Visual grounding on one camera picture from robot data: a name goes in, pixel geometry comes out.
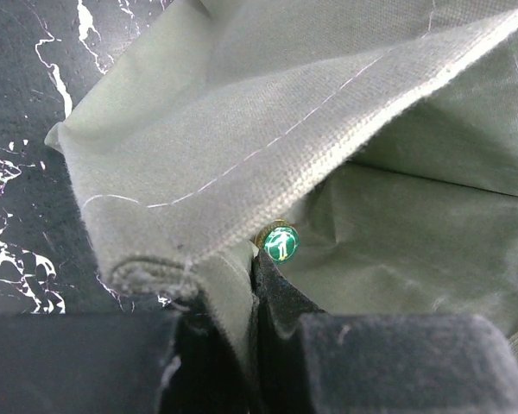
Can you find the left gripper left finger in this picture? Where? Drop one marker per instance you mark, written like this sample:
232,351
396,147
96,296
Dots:
157,361

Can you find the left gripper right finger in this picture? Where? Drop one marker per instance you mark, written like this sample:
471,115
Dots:
311,361

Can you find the grey-green canvas bag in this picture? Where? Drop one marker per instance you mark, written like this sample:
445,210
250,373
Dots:
386,132

